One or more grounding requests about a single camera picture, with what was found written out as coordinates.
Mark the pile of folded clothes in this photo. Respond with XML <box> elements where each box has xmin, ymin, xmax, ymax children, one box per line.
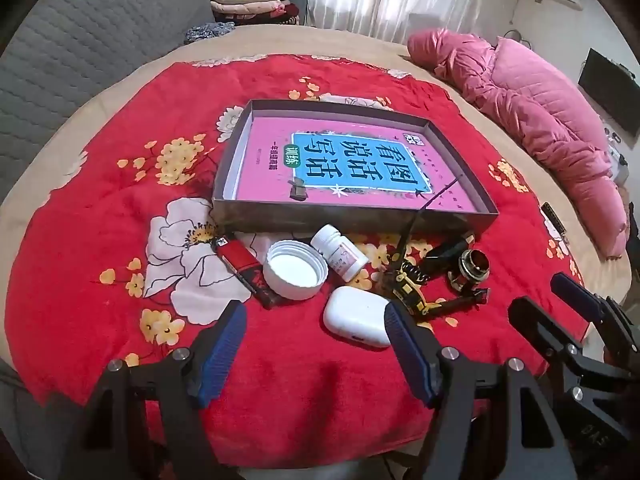
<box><xmin>209</xmin><ymin>0</ymin><xmax>306</xmax><ymax>26</ymax></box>

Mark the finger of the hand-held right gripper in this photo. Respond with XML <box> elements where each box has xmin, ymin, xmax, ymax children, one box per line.
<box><xmin>507</xmin><ymin>296</ymin><xmax>608</xmax><ymax>376</ymax></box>
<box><xmin>550</xmin><ymin>272</ymin><xmax>640</xmax><ymax>366</ymax></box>

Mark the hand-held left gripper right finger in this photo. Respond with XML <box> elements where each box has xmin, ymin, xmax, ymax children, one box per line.
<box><xmin>382</xmin><ymin>302</ymin><xmax>576</xmax><ymax>480</ymax></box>

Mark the pink quilted jacket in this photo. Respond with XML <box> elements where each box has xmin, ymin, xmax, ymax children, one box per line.
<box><xmin>406</xmin><ymin>29</ymin><xmax>628</xmax><ymax>261</ymax></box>

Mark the white pill bottle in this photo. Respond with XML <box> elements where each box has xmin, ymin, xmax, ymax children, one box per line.
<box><xmin>310</xmin><ymin>224</ymin><xmax>370</xmax><ymax>283</ymax></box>

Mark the small dark comb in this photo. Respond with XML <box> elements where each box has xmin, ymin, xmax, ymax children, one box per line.
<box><xmin>541</xmin><ymin>202</ymin><xmax>567</xmax><ymax>236</ymax></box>

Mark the white plastic device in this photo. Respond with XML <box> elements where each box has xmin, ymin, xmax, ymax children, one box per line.
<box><xmin>602</xmin><ymin>120</ymin><xmax>631</xmax><ymax>186</ymax></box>

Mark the metal ring fitting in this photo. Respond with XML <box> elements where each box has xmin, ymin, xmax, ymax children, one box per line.
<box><xmin>447</xmin><ymin>249</ymin><xmax>493</xmax><ymax>293</ymax></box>

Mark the red floral blanket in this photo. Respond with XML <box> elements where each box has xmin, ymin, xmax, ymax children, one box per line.
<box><xmin>5</xmin><ymin>52</ymin><xmax>591</xmax><ymax>456</ymax></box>

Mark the beige bed sheet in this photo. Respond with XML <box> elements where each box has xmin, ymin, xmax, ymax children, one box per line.
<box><xmin>0</xmin><ymin>25</ymin><xmax>631</xmax><ymax>480</ymax></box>

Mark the black television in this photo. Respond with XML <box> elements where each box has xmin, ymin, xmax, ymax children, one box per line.
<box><xmin>578</xmin><ymin>48</ymin><xmax>640</xmax><ymax>148</ymax></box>

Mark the white jar lid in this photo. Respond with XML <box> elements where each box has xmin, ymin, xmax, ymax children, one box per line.
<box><xmin>263</xmin><ymin>240</ymin><xmax>329</xmax><ymax>302</ymax></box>

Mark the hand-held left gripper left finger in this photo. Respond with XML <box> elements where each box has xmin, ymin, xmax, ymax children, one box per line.
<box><xmin>60</xmin><ymin>299</ymin><xmax>248</xmax><ymax>480</ymax></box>

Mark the grey cardboard box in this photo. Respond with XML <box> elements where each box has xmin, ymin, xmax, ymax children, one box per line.
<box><xmin>211</xmin><ymin>99</ymin><xmax>500</xmax><ymax>241</ymax></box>

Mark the dark patterned cloth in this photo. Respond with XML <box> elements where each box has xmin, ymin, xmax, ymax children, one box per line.
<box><xmin>184</xmin><ymin>21</ymin><xmax>236</xmax><ymax>45</ymax></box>

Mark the pink and blue book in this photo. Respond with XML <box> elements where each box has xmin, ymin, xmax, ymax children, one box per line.
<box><xmin>235</xmin><ymin>116</ymin><xmax>478</xmax><ymax>211</ymax></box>

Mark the red lighter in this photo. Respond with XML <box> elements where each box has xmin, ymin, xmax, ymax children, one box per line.
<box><xmin>212</xmin><ymin>236</ymin><xmax>281</xmax><ymax>310</ymax></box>

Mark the white earbuds case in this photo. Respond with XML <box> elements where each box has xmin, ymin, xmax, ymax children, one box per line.
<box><xmin>322</xmin><ymin>286</ymin><xmax>396</xmax><ymax>348</ymax></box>

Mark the grey quilted headboard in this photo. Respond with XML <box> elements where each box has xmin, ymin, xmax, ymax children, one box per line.
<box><xmin>0</xmin><ymin>0</ymin><xmax>221</xmax><ymax>206</ymax></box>

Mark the yellow and black wristwatch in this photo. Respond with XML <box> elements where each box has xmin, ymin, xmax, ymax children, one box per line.
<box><xmin>380</xmin><ymin>172</ymin><xmax>493</xmax><ymax>331</ymax></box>

